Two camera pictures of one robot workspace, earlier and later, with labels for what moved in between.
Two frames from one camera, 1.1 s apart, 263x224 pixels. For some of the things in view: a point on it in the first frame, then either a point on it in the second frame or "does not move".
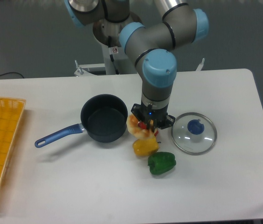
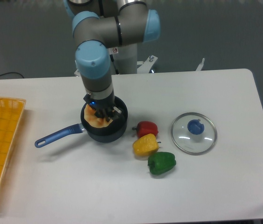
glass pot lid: [194, 133] does not move
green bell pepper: [161, 162] does not move
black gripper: [153, 117] -> [103, 107]
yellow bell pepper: [143, 147] does not move
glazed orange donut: [133, 126] -> [90, 117]
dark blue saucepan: [103, 117] does not move
